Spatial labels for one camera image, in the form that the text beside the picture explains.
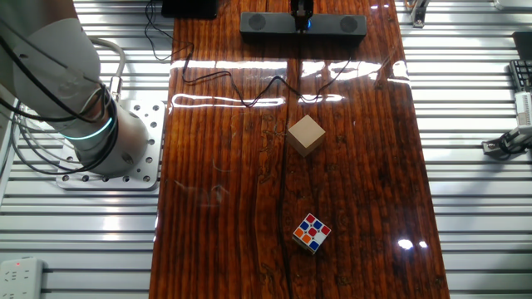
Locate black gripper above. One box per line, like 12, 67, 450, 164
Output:
290, 0, 314, 32

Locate black soundbar speaker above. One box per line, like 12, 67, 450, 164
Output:
239, 11, 368, 46

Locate plain wooden cube block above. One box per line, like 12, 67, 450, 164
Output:
287, 114, 327, 158

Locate black flat device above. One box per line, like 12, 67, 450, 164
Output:
160, 0, 219, 20

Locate Rubik's cube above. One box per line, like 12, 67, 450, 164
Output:
292, 213, 333, 256

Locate dark grey box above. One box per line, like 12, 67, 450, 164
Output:
511, 31, 532, 59

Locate black computer keyboard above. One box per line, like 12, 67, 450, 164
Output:
509, 59, 532, 93

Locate white power strip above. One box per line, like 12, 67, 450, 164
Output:
0, 257, 46, 299

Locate thin black speaker cable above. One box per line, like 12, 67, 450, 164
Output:
144, 0, 354, 108

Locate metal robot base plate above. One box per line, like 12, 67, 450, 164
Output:
56, 98, 166, 191

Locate thick grey robot cable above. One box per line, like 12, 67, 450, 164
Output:
89, 37, 126, 103

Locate small grey ribbed camera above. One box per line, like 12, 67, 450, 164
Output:
514, 90, 532, 128

